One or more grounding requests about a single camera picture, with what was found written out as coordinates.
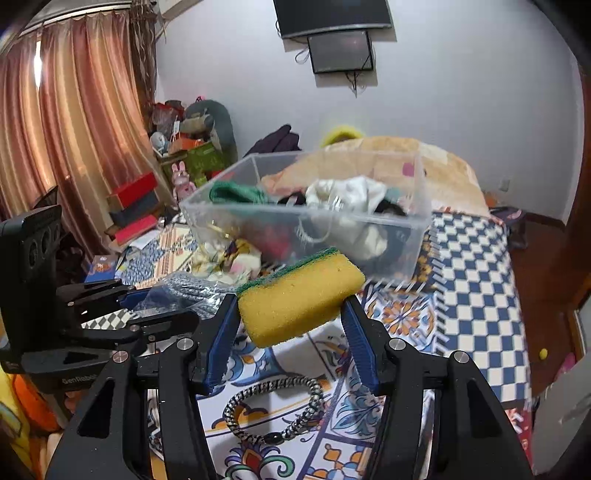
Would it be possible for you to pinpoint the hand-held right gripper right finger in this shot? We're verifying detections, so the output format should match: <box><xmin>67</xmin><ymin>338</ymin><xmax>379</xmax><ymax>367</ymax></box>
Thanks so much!
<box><xmin>340</xmin><ymin>295</ymin><xmax>534</xmax><ymax>480</ymax></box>

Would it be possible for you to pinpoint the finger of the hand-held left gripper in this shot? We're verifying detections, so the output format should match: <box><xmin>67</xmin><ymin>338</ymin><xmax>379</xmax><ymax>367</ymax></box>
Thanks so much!
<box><xmin>81</xmin><ymin>309</ymin><xmax>200</xmax><ymax>344</ymax></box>
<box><xmin>56</xmin><ymin>279</ymin><xmax>153</xmax><ymax>324</ymax></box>

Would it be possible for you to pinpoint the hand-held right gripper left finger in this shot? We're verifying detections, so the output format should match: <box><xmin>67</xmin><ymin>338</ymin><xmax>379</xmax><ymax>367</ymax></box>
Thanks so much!
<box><xmin>45</xmin><ymin>293</ymin><xmax>243</xmax><ymax>480</ymax></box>

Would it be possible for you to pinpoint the yellow green sponge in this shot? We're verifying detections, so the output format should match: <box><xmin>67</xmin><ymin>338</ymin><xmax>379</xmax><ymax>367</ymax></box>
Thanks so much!
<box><xmin>236</xmin><ymin>247</ymin><xmax>366</xmax><ymax>349</ymax></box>

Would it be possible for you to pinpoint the clear plastic storage box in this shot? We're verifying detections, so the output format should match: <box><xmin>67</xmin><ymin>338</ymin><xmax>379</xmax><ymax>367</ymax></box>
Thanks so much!
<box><xmin>179</xmin><ymin>148</ymin><xmax>433</xmax><ymax>282</ymax></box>

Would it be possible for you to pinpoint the floral patterned cloth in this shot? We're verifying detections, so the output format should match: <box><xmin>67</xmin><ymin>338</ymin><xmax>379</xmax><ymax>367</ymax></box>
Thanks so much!
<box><xmin>191</xmin><ymin>235</ymin><xmax>264</xmax><ymax>282</ymax></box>

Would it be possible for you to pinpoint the stack of red boxes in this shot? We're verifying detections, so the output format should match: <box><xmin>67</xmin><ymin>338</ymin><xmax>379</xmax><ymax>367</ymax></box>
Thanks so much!
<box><xmin>105</xmin><ymin>172</ymin><xmax>162</xmax><ymax>247</ymax></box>

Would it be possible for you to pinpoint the patterned bed blanket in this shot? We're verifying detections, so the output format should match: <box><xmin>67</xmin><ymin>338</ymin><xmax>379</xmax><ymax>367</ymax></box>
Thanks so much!
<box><xmin>85</xmin><ymin>208</ymin><xmax>532</xmax><ymax>480</ymax></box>

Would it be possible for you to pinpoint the pink rabbit toy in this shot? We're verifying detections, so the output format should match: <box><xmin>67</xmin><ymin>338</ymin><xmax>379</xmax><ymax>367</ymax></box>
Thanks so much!
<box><xmin>171</xmin><ymin>161</ymin><xmax>197</xmax><ymax>200</ymax></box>

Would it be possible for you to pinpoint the green knitted cloth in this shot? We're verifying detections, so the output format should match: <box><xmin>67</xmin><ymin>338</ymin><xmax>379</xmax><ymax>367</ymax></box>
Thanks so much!
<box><xmin>209</xmin><ymin>181</ymin><xmax>278</xmax><ymax>206</ymax></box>

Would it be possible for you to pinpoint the white cloth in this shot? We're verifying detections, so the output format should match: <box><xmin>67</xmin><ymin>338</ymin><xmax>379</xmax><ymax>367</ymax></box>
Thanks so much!
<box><xmin>305</xmin><ymin>176</ymin><xmax>389</xmax><ymax>259</ymax></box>

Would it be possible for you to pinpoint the green gift bag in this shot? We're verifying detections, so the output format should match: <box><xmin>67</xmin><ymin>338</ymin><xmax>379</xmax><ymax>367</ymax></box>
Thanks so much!
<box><xmin>185</xmin><ymin>141</ymin><xmax>232</xmax><ymax>188</ymax></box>

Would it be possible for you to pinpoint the pink striped curtain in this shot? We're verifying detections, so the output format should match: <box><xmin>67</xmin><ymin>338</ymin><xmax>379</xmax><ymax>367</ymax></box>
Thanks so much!
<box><xmin>0</xmin><ymin>9</ymin><xmax>160</xmax><ymax>252</ymax></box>

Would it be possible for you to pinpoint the beige pillow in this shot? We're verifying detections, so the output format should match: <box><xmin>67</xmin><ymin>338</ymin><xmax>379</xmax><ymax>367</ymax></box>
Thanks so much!
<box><xmin>261</xmin><ymin>136</ymin><xmax>490</xmax><ymax>217</ymax></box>

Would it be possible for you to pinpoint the dark clothing heap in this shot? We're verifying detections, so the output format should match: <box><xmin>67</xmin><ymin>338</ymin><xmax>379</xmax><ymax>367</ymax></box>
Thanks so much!
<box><xmin>242</xmin><ymin>124</ymin><xmax>303</xmax><ymax>158</ymax></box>

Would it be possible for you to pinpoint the yellow plush toy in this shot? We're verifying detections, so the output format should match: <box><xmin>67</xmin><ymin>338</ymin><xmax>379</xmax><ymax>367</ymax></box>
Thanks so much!
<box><xmin>321</xmin><ymin>124</ymin><xmax>366</xmax><ymax>147</ymax></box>

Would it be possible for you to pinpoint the black white braided hair tie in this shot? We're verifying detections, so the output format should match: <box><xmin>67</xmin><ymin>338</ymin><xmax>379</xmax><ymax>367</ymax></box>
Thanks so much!
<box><xmin>223</xmin><ymin>376</ymin><xmax>325</xmax><ymax>446</ymax></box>

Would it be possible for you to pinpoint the wall mounted television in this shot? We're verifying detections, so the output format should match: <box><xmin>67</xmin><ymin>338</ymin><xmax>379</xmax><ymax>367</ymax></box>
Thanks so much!
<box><xmin>272</xmin><ymin>0</ymin><xmax>394</xmax><ymax>40</ymax></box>

